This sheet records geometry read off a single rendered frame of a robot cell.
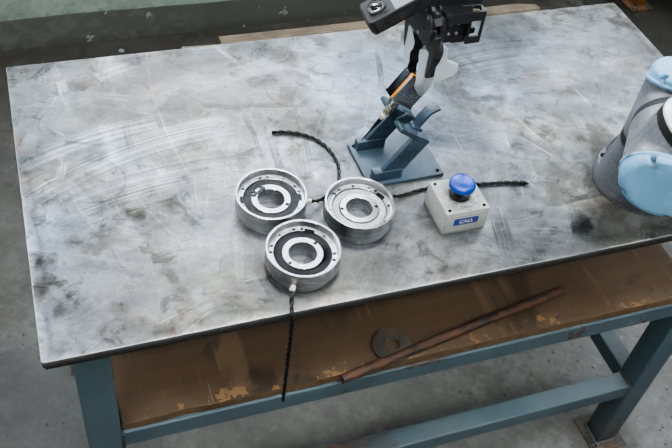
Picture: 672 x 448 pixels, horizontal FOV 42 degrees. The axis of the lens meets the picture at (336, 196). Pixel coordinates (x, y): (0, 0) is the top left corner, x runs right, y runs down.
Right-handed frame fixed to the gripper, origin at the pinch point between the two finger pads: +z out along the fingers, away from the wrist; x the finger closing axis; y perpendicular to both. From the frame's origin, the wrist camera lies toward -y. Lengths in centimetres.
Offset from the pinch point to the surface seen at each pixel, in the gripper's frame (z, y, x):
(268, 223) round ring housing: 12.8, -24.7, -10.7
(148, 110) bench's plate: 16.0, -35.5, 20.7
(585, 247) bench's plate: 16.4, 21.2, -24.2
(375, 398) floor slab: 96, 9, 2
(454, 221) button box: 13.4, 2.1, -16.6
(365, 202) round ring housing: 13.8, -9.2, -9.4
